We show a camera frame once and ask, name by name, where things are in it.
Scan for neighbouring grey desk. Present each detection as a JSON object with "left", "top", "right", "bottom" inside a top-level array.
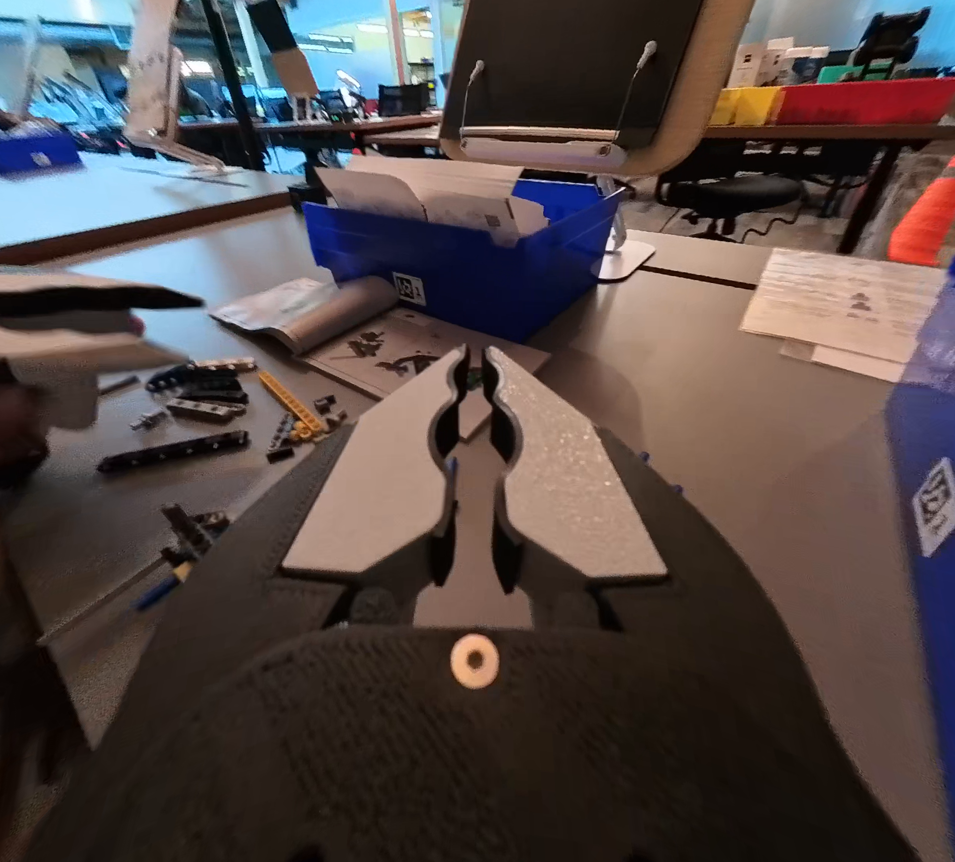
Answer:
[{"left": 0, "top": 153, "right": 314, "bottom": 266}]

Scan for black long lego beam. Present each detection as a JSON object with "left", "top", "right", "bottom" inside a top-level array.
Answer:
[{"left": 95, "top": 429, "right": 251, "bottom": 475}]

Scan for yellow blue lego gear assembly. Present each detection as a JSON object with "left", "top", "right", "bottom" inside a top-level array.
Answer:
[{"left": 133, "top": 502, "right": 234, "bottom": 614}]

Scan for black curved lego panel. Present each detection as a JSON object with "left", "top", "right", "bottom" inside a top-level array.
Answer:
[{"left": 145, "top": 361, "right": 249, "bottom": 400}]

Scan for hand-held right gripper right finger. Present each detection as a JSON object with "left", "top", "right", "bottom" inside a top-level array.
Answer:
[{"left": 482, "top": 346, "right": 669, "bottom": 590}]

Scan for scattered small lego pins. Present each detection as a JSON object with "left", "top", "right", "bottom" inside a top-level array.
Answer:
[{"left": 294, "top": 392, "right": 349, "bottom": 444}]

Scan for open lego instruction booklet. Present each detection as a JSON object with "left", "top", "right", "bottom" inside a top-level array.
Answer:
[{"left": 207, "top": 275, "right": 553, "bottom": 443}]

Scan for yellow plastic bins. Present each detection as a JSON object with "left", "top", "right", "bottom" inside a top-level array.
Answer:
[{"left": 707, "top": 85, "right": 786, "bottom": 126}]

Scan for white paper packaging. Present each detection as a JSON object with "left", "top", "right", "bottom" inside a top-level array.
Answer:
[{"left": 312, "top": 155, "right": 551, "bottom": 249}]

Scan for yellow long lego beam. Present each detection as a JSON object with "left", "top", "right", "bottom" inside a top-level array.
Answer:
[{"left": 257, "top": 369, "right": 327, "bottom": 435}]

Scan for light grey thin lego liftarm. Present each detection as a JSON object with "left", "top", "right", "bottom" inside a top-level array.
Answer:
[{"left": 266, "top": 413, "right": 299, "bottom": 464}]

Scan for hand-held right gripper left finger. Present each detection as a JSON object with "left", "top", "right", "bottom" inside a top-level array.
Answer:
[{"left": 282, "top": 345, "right": 473, "bottom": 590}]

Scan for tablet stand with dark screen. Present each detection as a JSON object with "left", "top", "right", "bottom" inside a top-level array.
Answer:
[{"left": 439, "top": 0, "right": 789, "bottom": 286}]

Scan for white cardboard boxes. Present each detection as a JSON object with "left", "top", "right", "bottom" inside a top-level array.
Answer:
[{"left": 727, "top": 37, "right": 831, "bottom": 89}]

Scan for person's left hand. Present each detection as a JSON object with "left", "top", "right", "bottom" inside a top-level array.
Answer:
[{"left": 0, "top": 377, "right": 55, "bottom": 491}]

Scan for orange fabric object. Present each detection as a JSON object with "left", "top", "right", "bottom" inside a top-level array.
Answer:
[{"left": 886, "top": 157, "right": 955, "bottom": 271}]

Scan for printed paper sheets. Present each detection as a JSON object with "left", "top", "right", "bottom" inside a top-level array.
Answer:
[{"left": 739, "top": 246, "right": 950, "bottom": 384}]

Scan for red plastic bin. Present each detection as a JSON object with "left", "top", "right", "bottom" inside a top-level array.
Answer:
[{"left": 770, "top": 77, "right": 955, "bottom": 126}]

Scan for black pole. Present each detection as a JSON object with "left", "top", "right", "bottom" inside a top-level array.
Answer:
[{"left": 170, "top": 0, "right": 271, "bottom": 171}]

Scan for blue plastic bin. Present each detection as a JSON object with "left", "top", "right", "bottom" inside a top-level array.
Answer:
[
  {"left": 0, "top": 129, "right": 85, "bottom": 174},
  {"left": 300, "top": 177, "right": 628, "bottom": 346},
  {"left": 882, "top": 264, "right": 955, "bottom": 777}
]

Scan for background desk with monitors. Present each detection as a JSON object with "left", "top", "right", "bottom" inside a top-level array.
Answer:
[{"left": 179, "top": 108, "right": 449, "bottom": 162}]

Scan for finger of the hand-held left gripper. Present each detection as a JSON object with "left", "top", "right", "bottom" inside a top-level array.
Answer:
[
  {"left": 0, "top": 311, "right": 191, "bottom": 371},
  {"left": 0, "top": 284, "right": 207, "bottom": 320}
]

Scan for black white board stand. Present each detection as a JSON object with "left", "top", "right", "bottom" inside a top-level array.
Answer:
[{"left": 245, "top": 0, "right": 323, "bottom": 124}]

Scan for cardboard-coloured book stand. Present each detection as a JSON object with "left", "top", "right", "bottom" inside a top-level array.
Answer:
[{"left": 121, "top": 0, "right": 230, "bottom": 174}]

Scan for black office chair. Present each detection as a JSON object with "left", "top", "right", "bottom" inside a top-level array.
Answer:
[
  {"left": 655, "top": 174, "right": 808, "bottom": 241},
  {"left": 851, "top": 6, "right": 934, "bottom": 83}
]

